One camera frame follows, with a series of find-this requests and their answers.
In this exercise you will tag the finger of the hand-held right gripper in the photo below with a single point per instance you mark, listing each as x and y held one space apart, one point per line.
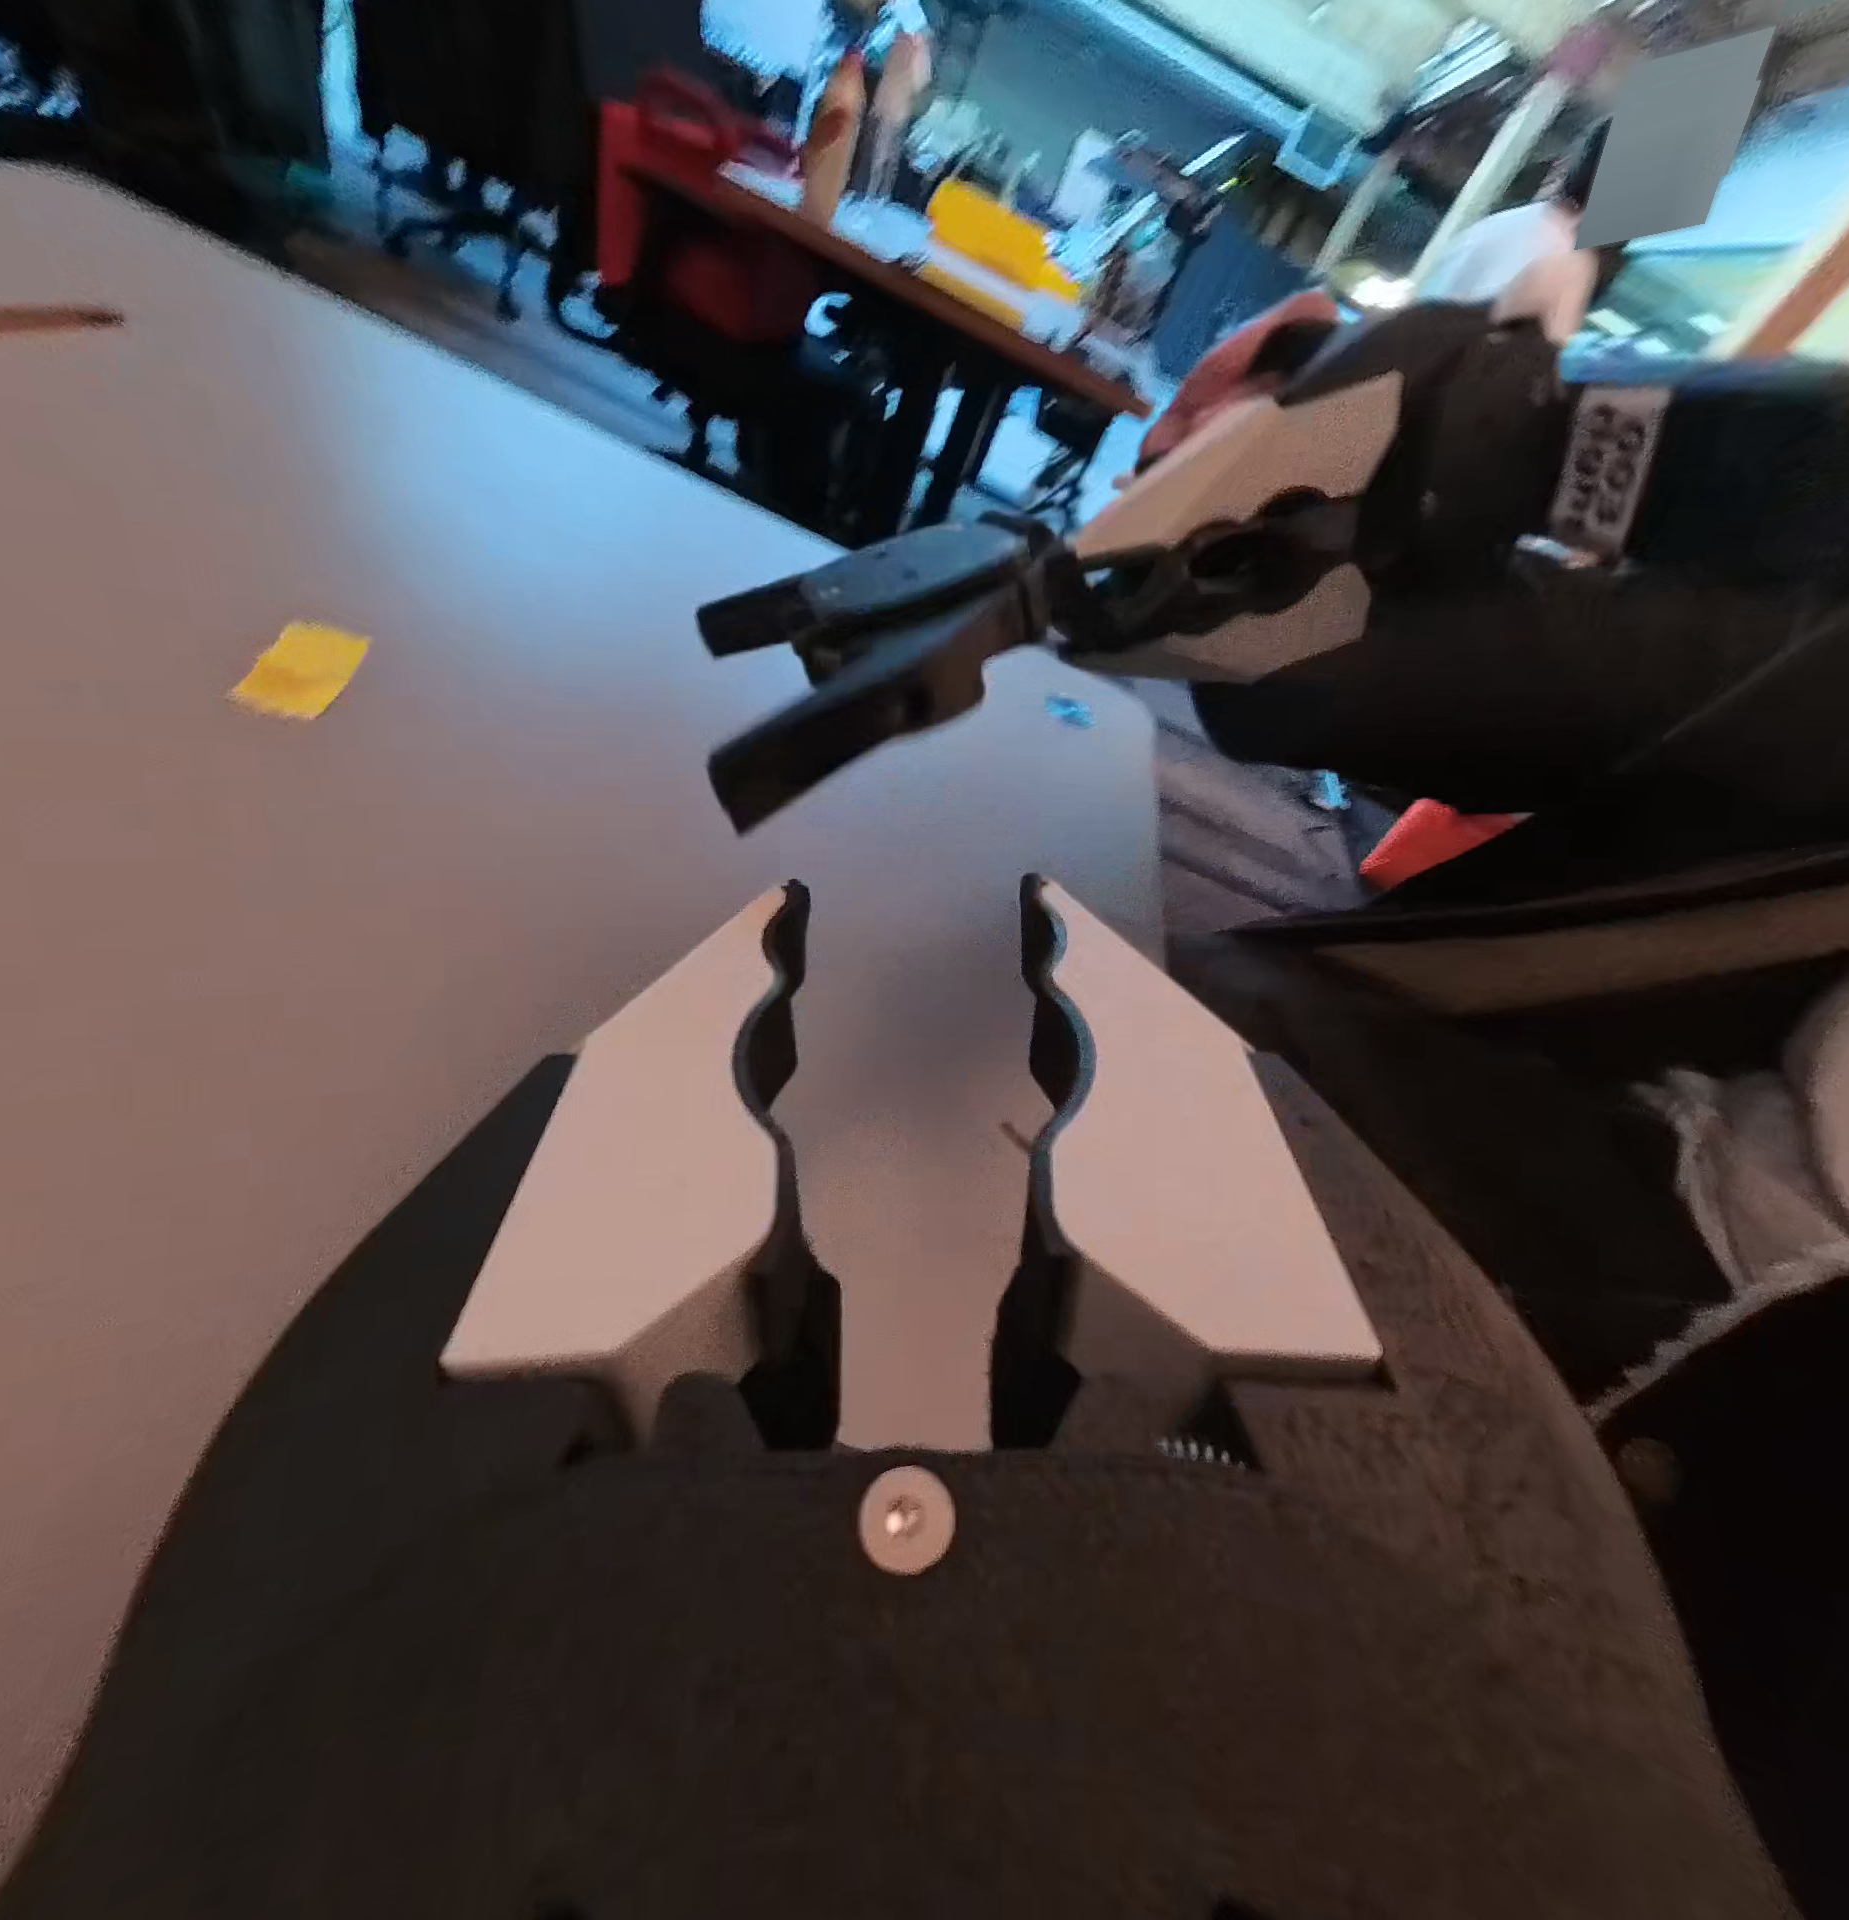
1241 466
1268 638

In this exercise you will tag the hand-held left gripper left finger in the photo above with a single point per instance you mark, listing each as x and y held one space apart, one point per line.
624 1216

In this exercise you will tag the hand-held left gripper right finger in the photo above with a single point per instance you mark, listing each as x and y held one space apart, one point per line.
1194 1216

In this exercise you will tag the black plastic spring clamp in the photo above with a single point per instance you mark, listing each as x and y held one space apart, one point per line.
909 593

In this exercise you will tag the person's right forearm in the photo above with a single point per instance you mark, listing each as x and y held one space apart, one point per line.
1539 705

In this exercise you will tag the person's right hand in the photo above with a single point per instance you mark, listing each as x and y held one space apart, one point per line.
1241 353

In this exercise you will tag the long wooden table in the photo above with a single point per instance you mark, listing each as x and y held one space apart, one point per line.
963 435

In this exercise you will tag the yellow plastic bin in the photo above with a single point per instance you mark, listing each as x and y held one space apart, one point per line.
1000 225

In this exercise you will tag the black fleece-lined jacket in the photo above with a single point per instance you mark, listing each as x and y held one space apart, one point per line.
1614 961

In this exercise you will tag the brown snack jar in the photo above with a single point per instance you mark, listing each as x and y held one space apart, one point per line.
831 151

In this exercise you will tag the white shirt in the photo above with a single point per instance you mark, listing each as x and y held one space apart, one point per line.
1810 1110

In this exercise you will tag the yellow tape piece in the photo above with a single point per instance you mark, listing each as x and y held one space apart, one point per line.
302 670

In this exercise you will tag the red office chair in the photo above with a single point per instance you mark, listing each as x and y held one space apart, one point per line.
669 181

